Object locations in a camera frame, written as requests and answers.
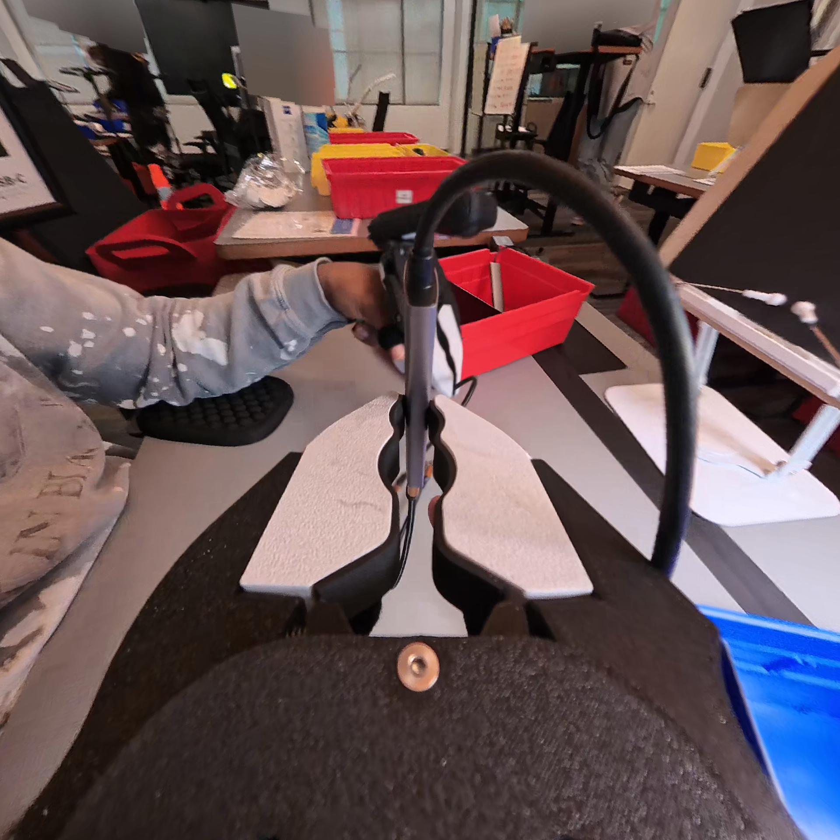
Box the wooden edge table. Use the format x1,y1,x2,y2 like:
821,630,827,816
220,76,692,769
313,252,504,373
215,177,530,261

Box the black board wooden rim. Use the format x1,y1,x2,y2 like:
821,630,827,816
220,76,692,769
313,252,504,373
659,46,840,388

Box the yellow crate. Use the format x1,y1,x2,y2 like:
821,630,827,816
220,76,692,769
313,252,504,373
310,143,408,196

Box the red plastic bin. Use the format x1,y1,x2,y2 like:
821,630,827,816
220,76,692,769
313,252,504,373
436,246,595,382

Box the person's left forearm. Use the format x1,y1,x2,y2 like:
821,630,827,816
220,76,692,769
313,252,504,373
0,239,349,411

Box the white carton box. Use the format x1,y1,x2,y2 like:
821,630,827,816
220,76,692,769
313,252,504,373
262,97,309,168

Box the red tote bag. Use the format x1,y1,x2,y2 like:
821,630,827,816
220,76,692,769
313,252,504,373
85,184,237,293

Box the red crate white label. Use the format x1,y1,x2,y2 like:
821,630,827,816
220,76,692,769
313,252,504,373
322,155,467,219

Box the silver foil bag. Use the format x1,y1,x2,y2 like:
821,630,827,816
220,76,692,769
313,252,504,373
224,152,306,211

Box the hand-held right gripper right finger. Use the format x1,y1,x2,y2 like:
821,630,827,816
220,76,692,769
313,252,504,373
428,394,595,601

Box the black bin divider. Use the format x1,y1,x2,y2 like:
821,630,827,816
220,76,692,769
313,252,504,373
453,282,503,326

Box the person's left hand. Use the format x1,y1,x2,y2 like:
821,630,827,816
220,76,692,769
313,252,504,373
318,259,408,375

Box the blue plastic bin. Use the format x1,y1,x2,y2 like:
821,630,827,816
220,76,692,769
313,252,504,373
696,604,840,840

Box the whiteboard on easel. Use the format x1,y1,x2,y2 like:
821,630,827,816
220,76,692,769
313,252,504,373
482,36,531,116

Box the black framed white sign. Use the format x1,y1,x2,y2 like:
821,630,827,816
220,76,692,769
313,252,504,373
0,59,145,227

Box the black cable wide orange plugs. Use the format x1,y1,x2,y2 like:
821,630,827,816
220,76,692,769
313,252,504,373
392,459,435,589

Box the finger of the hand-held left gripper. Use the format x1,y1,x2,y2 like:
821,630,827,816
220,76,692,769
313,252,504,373
430,341,464,399
436,282,464,368

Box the paper sheets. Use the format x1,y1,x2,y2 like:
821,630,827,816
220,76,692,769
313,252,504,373
231,210,362,240

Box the black monitor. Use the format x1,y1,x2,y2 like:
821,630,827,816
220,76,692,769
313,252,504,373
731,0,815,83

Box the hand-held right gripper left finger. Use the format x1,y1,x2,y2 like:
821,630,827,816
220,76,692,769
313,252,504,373
239,392,406,599

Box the black honeycomb pad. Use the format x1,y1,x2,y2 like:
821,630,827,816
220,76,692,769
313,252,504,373
134,375,295,447

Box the plain red crate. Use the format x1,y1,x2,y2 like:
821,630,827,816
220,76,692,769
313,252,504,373
328,131,420,147

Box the person's torso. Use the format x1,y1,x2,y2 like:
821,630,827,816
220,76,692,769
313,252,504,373
0,335,132,729

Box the dark leg desk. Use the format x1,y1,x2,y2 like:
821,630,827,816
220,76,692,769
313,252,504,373
613,164,716,244

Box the yellow bin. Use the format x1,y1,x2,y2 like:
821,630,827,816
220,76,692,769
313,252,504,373
690,141,736,172

